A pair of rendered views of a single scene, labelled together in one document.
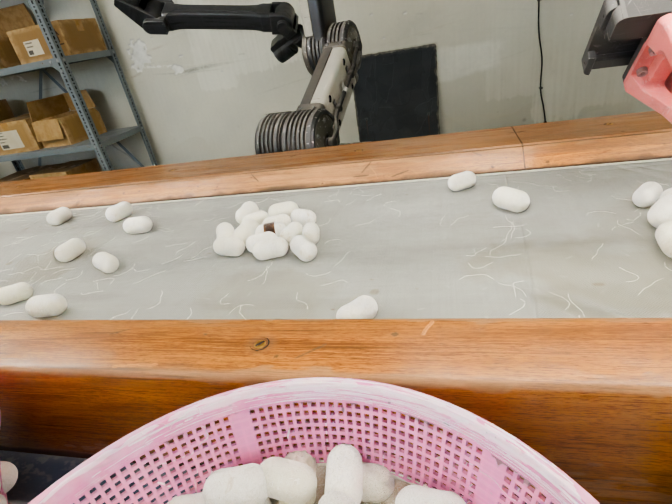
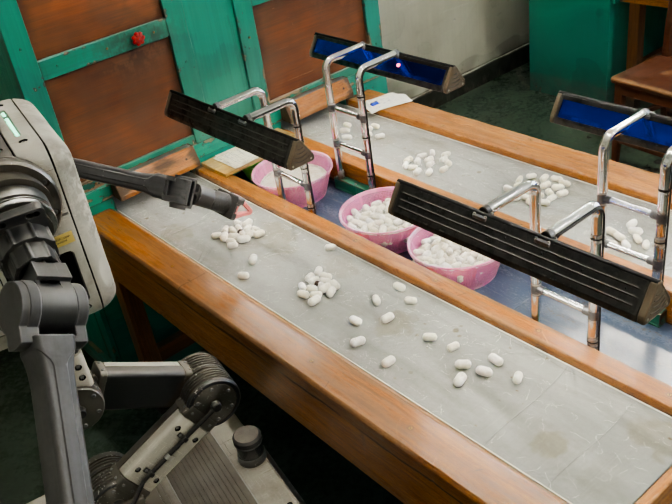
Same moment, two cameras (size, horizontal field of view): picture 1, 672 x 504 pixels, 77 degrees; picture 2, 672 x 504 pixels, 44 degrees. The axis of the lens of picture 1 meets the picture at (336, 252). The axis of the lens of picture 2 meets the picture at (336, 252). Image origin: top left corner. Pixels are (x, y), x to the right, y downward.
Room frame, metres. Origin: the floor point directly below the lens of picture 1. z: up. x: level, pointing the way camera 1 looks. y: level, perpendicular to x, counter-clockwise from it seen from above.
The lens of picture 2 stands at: (1.76, 1.19, 1.94)
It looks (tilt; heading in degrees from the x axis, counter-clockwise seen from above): 32 degrees down; 218
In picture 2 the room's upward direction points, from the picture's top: 9 degrees counter-clockwise
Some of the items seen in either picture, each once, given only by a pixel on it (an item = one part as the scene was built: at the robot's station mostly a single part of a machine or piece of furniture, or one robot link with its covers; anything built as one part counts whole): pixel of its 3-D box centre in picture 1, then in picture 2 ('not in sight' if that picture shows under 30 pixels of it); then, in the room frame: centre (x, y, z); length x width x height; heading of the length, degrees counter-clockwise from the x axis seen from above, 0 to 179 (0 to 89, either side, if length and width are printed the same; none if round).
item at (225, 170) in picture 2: not in sight; (253, 151); (-0.15, -0.58, 0.77); 0.33 x 0.15 x 0.01; 163
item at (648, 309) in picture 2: not in sight; (511, 238); (0.50, 0.64, 1.08); 0.62 x 0.08 x 0.07; 73
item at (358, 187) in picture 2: not in sight; (368, 122); (-0.23, -0.15, 0.90); 0.20 x 0.19 x 0.45; 73
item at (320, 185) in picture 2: not in sight; (294, 181); (-0.09, -0.37, 0.72); 0.27 x 0.27 x 0.10
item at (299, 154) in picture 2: not in sight; (231, 124); (0.23, -0.29, 1.08); 0.62 x 0.08 x 0.07; 73
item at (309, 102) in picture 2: not in sight; (317, 99); (-0.49, -0.53, 0.83); 0.30 x 0.06 x 0.07; 163
